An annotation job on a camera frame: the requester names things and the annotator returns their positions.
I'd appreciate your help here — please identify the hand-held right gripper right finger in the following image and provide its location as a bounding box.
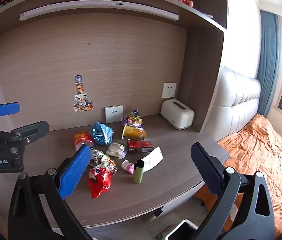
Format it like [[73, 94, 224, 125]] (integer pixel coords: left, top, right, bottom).
[[190, 142, 275, 240]]

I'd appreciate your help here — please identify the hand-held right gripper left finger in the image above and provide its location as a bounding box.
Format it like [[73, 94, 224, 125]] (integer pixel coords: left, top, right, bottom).
[[8, 144, 94, 240]]

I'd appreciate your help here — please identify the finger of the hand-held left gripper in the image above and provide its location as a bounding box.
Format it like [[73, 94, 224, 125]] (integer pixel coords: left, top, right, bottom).
[[0, 120, 49, 155], [0, 102, 21, 130]]

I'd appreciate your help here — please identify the red snack bag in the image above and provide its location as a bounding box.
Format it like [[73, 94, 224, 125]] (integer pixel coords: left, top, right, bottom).
[[88, 166, 112, 199]]

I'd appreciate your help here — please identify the colourful candy wrapper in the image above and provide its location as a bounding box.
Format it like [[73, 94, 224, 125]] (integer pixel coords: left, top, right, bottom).
[[98, 155, 118, 175]]

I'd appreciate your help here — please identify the clear plastic wrapper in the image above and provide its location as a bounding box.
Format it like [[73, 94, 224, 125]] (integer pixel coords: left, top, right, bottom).
[[106, 142, 127, 159]]

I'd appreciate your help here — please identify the white paper slip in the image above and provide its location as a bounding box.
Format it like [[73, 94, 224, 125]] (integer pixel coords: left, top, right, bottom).
[[139, 146, 163, 173]]

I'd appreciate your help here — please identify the white trash bin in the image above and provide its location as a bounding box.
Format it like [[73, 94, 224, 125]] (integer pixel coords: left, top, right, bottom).
[[165, 219, 199, 240]]

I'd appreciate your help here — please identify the silver crumpled wrapper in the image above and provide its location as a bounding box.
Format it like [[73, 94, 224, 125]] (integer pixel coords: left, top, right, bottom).
[[90, 149, 105, 164]]

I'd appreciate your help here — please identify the orange snack bag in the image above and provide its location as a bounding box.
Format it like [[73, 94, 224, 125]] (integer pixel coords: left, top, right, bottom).
[[74, 131, 95, 150]]

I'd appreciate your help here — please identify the blue snack bag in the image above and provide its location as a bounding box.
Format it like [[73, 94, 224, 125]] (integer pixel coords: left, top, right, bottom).
[[90, 122, 113, 146]]

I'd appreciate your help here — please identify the cartoon sticker strip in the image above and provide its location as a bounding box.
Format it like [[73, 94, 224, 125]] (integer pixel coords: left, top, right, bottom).
[[74, 74, 94, 112]]

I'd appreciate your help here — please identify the orange bedsheet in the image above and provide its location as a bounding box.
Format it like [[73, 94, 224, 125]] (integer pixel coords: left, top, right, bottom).
[[193, 114, 282, 238]]

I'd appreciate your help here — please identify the white toaster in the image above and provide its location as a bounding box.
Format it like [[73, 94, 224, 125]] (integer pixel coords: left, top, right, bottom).
[[160, 99, 195, 130]]

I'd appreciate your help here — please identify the green lighter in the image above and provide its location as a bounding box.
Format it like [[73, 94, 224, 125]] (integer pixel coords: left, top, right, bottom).
[[133, 160, 145, 184]]

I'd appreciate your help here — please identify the red flat packet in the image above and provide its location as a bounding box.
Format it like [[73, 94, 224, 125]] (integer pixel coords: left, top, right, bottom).
[[126, 140, 154, 153]]

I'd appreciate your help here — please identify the yellow orange paper cup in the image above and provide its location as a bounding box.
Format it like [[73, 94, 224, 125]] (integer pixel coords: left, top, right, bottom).
[[122, 125, 147, 141]]

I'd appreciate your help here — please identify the white padded headboard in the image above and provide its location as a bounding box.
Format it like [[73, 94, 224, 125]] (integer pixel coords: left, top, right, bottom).
[[211, 66, 261, 140]]

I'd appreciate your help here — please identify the purple snack wrapper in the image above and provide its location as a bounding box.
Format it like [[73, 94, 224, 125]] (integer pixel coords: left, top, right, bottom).
[[122, 110, 144, 128]]

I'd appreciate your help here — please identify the teal curtain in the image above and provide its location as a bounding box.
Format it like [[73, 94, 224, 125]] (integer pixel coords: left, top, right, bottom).
[[257, 10, 279, 117]]

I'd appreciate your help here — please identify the white light bar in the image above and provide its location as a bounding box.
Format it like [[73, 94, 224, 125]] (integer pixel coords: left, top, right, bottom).
[[19, 0, 179, 21]]

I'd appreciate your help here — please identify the white wall socket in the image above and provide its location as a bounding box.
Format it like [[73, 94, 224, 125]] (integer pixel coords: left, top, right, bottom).
[[105, 105, 124, 124], [162, 82, 177, 98]]

